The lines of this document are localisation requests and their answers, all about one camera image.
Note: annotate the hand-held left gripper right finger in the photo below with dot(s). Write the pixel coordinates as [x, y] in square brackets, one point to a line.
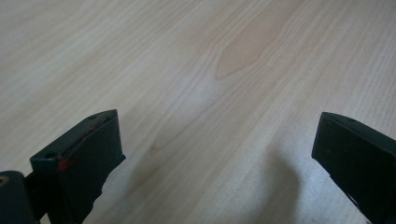
[358, 161]

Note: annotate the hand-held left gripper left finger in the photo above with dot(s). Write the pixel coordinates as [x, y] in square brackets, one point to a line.
[84, 168]

